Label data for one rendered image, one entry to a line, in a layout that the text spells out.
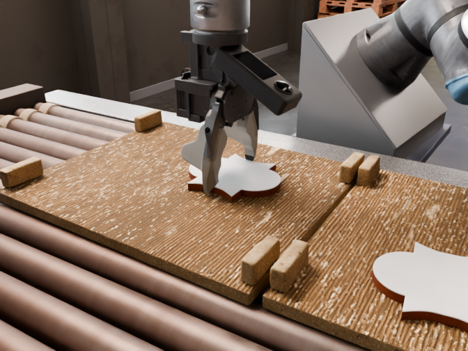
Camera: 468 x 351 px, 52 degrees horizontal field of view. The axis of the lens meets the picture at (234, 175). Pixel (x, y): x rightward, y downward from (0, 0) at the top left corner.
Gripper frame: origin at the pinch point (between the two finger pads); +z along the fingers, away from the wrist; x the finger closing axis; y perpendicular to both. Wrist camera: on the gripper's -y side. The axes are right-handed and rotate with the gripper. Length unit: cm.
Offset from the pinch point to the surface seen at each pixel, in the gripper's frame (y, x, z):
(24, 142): 43.3, 3.7, 2.9
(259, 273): -14.7, 18.4, -0.4
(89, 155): 24.3, 5.0, 0.7
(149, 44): 261, -273, 50
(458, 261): -31.1, 5.6, -0.4
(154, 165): 13.0, 2.4, 0.7
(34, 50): 265, -160, 37
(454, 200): -28.0, -10.3, 0.7
